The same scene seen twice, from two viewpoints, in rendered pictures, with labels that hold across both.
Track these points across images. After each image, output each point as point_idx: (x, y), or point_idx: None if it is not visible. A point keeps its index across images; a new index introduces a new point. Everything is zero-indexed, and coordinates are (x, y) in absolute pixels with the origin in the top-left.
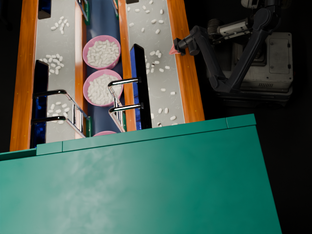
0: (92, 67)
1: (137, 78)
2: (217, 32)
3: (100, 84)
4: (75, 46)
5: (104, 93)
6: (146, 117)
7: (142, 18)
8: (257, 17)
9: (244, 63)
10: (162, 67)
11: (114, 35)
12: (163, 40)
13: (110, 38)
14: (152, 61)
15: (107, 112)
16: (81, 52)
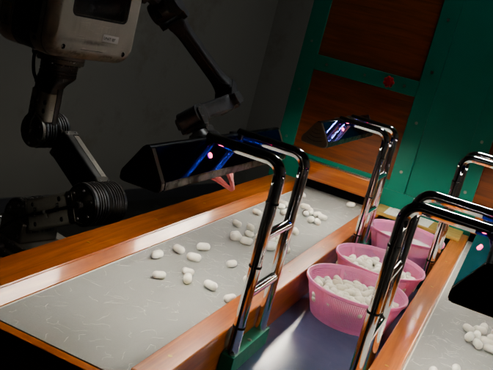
0: None
1: (341, 115)
2: (110, 180)
3: None
4: (421, 321)
5: (379, 265)
6: None
7: (210, 276)
8: (179, 4)
9: (209, 53)
10: (243, 230)
11: (296, 329)
12: (205, 241)
13: (320, 292)
14: (254, 241)
15: None
16: (409, 308)
